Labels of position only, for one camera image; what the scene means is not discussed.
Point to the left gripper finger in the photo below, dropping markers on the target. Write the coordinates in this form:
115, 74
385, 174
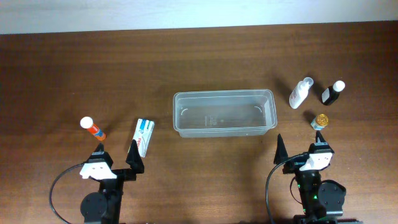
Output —
99, 148
134, 158

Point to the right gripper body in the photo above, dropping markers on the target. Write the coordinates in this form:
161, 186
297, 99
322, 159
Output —
294, 167

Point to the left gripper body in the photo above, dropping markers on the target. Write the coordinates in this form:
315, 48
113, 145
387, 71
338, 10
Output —
119, 174

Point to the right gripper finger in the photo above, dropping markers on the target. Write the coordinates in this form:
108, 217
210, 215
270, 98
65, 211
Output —
319, 138
281, 152

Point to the small jar gold lid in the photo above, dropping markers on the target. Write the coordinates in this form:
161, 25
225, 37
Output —
320, 122

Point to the white Panadol box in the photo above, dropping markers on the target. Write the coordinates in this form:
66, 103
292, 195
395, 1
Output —
142, 135

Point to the orange tube white cap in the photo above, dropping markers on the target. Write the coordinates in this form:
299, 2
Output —
88, 124

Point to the dark bottle white cap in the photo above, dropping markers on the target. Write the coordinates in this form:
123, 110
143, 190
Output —
332, 93

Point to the white spray bottle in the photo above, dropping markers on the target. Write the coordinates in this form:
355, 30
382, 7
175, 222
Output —
300, 92

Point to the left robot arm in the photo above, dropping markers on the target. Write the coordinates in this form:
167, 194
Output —
104, 205

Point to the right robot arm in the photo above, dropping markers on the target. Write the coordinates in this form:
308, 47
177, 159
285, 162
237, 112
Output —
322, 200

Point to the clear plastic container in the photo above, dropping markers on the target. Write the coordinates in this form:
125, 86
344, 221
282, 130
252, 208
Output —
224, 113

